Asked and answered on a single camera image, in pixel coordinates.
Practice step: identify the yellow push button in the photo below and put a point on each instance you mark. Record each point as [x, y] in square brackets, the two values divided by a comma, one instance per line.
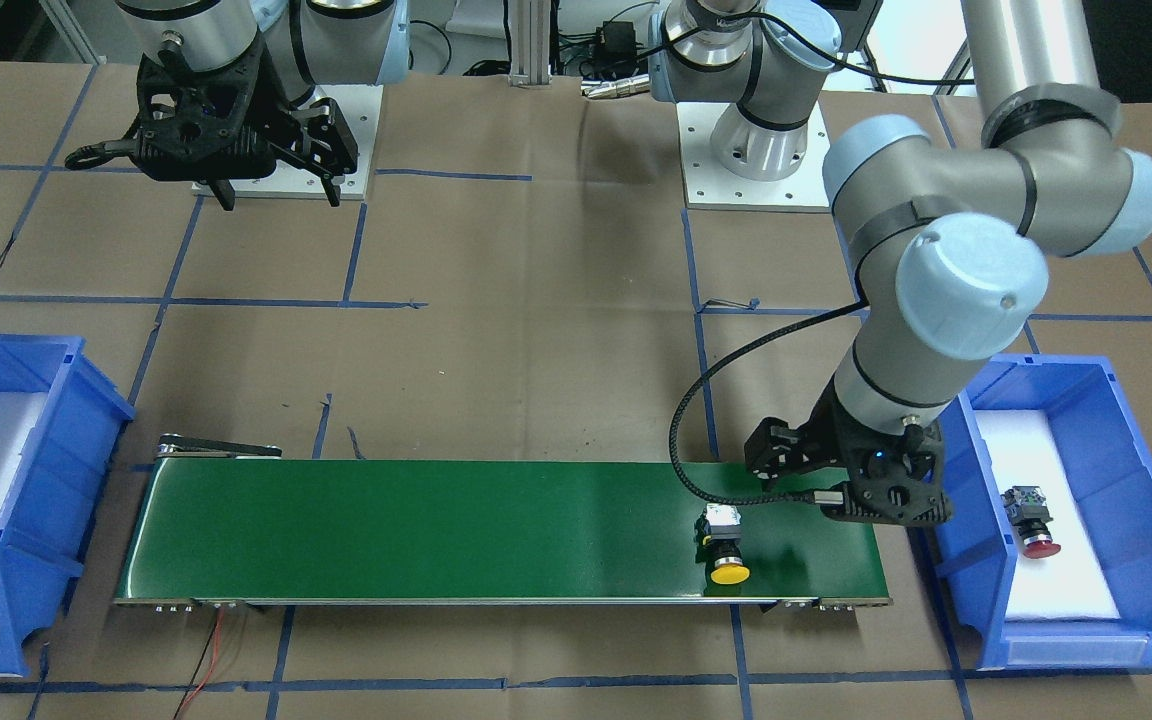
[719, 532]

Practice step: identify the blue bin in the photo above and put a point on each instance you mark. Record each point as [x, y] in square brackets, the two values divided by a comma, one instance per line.
[1111, 479]
[49, 508]

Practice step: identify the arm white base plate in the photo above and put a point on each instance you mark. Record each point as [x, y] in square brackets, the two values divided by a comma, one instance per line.
[731, 164]
[360, 106]

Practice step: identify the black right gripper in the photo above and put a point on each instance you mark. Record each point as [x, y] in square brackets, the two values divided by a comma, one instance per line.
[285, 117]

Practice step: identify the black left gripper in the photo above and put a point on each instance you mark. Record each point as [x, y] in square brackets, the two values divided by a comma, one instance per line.
[824, 440]

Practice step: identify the black power adapter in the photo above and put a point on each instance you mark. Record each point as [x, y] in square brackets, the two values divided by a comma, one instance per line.
[615, 44]

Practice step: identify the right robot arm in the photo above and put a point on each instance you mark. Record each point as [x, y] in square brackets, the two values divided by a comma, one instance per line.
[311, 43]

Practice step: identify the red push button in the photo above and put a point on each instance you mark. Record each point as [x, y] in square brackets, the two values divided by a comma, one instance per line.
[1027, 511]

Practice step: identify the black conveyor drive belt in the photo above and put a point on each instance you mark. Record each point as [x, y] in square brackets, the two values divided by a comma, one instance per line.
[173, 445]

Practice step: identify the green conveyor belt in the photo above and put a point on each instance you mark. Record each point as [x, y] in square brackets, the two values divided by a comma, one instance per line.
[456, 532]

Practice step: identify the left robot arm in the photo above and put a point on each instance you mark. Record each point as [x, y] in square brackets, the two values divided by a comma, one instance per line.
[948, 253]

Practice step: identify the aluminium frame post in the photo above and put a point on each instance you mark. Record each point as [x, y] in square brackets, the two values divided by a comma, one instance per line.
[530, 34]

